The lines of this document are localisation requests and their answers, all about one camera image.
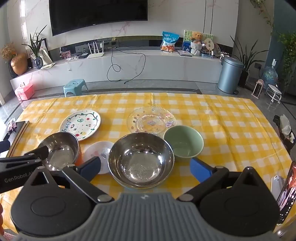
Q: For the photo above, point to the blue snack bag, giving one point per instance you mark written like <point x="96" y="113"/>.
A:
<point x="170" y="40"/>

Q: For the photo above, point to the brown teddy bear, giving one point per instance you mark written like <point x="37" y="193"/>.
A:
<point x="196" y="36"/>

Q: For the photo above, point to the large water bottle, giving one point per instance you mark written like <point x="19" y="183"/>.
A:
<point x="270" y="75"/>

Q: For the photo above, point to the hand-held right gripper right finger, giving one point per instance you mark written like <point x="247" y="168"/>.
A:
<point x="200" y="168"/>

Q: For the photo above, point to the open book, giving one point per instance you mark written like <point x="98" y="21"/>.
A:
<point x="47" y="66"/>

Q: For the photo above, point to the wooden fan ornament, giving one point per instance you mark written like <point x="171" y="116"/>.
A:
<point x="207" y="44"/>

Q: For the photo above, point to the pink photo frame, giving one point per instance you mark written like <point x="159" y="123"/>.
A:
<point x="65" y="55"/>

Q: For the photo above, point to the pink storage box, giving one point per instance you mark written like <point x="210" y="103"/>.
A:
<point x="25" y="91"/>

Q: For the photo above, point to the blue glass vase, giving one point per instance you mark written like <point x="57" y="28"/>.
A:
<point x="38" y="62"/>

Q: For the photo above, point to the white phone stand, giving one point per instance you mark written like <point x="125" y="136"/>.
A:
<point x="276" y="187"/>

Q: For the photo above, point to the grey-blue trash can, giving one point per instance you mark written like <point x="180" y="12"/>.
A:
<point x="230" y="74"/>

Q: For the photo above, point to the framed picture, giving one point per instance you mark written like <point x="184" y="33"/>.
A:
<point x="45" y="54"/>

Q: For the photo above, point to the black smartphone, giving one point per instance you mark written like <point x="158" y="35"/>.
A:
<point x="289" y="192"/>

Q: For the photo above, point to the orange-sided steel bowl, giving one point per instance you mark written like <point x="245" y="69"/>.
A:
<point x="60" y="148"/>

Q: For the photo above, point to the white fruit-painted plate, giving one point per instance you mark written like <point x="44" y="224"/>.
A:
<point x="81" y="122"/>

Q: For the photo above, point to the hanging vine plant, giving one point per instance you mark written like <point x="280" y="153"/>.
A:
<point x="263" y="11"/>

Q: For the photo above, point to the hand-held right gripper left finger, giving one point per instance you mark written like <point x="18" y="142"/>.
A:
<point x="92" y="165"/>

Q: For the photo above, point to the person's left hand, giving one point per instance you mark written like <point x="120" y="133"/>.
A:
<point x="1" y="217"/>

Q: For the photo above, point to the clear glass plate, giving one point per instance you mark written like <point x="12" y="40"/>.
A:
<point x="148" y="120"/>

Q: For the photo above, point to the potted long-leaf plant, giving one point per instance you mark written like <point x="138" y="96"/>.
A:
<point x="244" y="69"/>

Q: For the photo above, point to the green painting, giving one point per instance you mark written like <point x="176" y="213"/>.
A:
<point x="186" y="37"/>

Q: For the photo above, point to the grey laptop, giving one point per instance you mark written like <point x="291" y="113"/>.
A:
<point x="185" y="53"/>

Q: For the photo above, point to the light blue plastic stool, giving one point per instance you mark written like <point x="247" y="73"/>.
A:
<point x="75" y="84"/>

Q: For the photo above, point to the small white plate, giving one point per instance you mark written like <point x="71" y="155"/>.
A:
<point x="101" y="150"/>

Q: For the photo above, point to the decorated display plate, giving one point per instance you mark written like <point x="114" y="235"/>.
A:
<point x="217" y="49"/>

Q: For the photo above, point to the gold vase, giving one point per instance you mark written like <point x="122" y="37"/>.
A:
<point x="19" y="64"/>

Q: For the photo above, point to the leafy green plant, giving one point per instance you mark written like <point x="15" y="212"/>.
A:
<point x="289" y="53"/>

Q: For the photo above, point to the large stainless steel bowl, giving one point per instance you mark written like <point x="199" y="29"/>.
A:
<point x="141" y="160"/>

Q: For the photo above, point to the yellow checked tablecloth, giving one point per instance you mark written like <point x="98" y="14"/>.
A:
<point x="208" y="115"/>

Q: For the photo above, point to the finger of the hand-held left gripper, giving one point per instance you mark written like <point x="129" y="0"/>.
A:
<point x="39" y="151"/>

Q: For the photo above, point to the white router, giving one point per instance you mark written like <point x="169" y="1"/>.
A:
<point x="96" y="55"/>

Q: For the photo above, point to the dried flowers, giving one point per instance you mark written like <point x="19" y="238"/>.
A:
<point x="8" y="51"/>

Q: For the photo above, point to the white round stand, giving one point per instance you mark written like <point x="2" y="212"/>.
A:
<point x="274" y="89"/>

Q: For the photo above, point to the dark blue object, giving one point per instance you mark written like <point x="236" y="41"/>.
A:
<point x="4" y="146"/>

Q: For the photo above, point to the white television cabinet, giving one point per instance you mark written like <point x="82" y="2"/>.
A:
<point x="161" y="67"/>

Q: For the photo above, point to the green ceramic bowl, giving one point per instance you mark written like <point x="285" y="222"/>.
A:
<point x="182" y="141"/>

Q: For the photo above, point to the dark tissue holder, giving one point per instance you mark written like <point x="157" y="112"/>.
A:
<point x="285" y="132"/>

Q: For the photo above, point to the pink heater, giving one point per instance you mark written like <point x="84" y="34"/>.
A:
<point x="258" y="88"/>

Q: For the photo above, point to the black television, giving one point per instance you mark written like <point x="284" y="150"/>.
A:
<point x="99" y="14"/>

